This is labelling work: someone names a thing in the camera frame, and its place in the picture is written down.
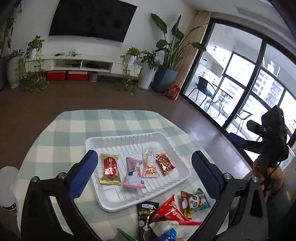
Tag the small grey pot under console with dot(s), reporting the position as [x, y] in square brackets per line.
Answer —
[93, 76]

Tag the white plastic tray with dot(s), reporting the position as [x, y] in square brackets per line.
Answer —
[113, 198]

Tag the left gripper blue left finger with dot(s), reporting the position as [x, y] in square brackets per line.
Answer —
[80, 173]

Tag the black balcony chair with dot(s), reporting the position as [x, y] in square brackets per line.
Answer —
[242, 115]
[202, 92]

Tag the blue snack packet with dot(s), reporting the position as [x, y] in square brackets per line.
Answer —
[169, 235]

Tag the green snack packet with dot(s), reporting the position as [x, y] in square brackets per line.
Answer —
[121, 235]

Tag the black wall television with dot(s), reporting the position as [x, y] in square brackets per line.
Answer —
[99, 19]

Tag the black balcony table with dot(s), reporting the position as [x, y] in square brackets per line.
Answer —
[220, 98]

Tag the gold red snack packet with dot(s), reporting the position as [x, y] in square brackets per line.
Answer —
[111, 174]

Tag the right red storage box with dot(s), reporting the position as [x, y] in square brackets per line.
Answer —
[77, 75]

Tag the beige curtain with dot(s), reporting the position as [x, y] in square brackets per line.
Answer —
[195, 33]

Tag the small trailing plant on console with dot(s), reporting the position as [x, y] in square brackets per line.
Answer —
[32, 73]

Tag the person's right hand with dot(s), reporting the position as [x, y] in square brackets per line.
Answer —
[276, 176]

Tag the white tv console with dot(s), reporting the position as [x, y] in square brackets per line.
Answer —
[104, 65]

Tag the plant in white tall pot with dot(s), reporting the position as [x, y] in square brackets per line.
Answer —
[150, 65]

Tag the red gift bag on floor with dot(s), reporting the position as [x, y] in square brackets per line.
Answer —
[173, 92]

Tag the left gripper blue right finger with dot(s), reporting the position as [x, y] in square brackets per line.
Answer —
[209, 174]

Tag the blue panda snack bag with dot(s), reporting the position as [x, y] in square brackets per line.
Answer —
[193, 202]

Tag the left red storage box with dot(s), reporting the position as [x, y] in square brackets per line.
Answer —
[56, 75]

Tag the white red long snack bag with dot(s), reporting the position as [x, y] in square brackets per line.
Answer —
[170, 216]

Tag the plant in white ribbed pot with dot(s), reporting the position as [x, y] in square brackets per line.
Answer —
[12, 74]

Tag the red storage box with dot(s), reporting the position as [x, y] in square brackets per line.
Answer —
[77, 75]
[56, 75]

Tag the black sesame snack packet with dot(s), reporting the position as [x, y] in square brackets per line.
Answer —
[145, 211]

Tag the clear white orange snack packet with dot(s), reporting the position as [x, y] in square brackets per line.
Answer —
[149, 159]

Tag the pink snack packet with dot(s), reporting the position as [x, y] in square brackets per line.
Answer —
[133, 177]

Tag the green white checkered tablecloth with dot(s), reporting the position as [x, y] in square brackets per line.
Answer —
[62, 144]

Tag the white round device on floor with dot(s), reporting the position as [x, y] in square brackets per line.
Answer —
[7, 181]

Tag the trailing plant on stand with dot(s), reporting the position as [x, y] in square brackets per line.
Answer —
[128, 83]

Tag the tall plant in blue pot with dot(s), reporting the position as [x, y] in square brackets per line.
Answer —
[173, 53]

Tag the red patterned candy packet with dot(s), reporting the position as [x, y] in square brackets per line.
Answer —
[165, 163]

